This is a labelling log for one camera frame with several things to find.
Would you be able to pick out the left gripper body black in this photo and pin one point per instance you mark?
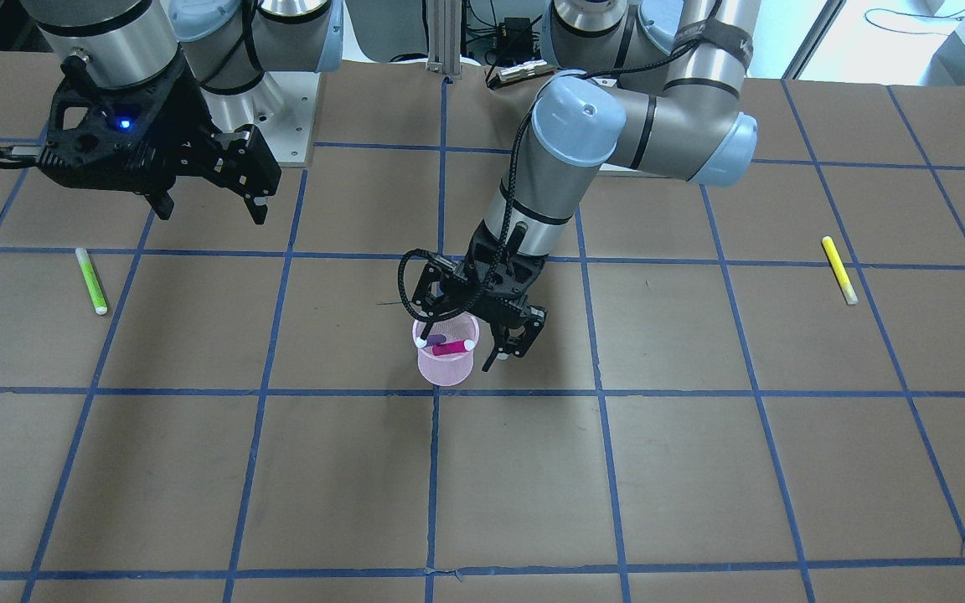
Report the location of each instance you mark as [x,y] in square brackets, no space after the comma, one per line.
[523,279]

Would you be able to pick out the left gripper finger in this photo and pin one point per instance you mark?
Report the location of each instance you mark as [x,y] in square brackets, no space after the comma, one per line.
[514,333]
[439,294]

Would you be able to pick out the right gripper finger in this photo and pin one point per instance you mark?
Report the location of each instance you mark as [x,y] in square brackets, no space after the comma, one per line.
[22,156]
[242,162]

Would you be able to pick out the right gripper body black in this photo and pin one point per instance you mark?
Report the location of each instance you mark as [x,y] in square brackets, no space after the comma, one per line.
[183,126]

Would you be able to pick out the pink pen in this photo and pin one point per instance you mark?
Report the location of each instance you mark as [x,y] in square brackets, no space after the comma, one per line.
[452,347]

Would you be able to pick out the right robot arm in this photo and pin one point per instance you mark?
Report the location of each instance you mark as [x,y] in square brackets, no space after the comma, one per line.
[230,46]

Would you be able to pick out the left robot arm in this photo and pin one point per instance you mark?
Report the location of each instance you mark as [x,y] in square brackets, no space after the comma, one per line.
[654,87]

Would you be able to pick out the pink mesh cup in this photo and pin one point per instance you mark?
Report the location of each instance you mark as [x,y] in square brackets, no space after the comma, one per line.
[452,369]

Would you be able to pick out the green pen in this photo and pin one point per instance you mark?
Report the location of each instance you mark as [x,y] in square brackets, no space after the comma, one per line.
[92,282]

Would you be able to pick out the yellow pen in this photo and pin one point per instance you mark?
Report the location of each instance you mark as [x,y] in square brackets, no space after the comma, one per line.
[839,271]

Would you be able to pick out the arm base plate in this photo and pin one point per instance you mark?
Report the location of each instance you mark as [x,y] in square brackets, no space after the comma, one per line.
[289,131]

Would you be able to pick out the aluminium frame post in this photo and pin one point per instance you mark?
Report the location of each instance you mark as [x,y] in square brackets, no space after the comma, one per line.
[444,37]

